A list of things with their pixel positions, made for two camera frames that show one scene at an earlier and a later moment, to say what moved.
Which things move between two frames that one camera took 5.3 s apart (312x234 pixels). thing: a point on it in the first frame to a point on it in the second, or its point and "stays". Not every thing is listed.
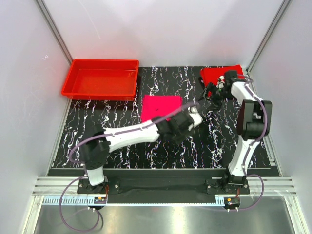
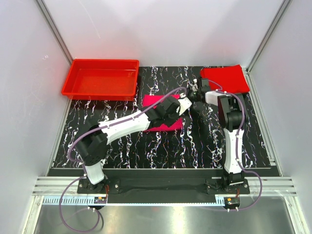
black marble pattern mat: [217, 145] stays
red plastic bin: [102, 79] stays
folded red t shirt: [211, 74] stays
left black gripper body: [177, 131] to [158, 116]
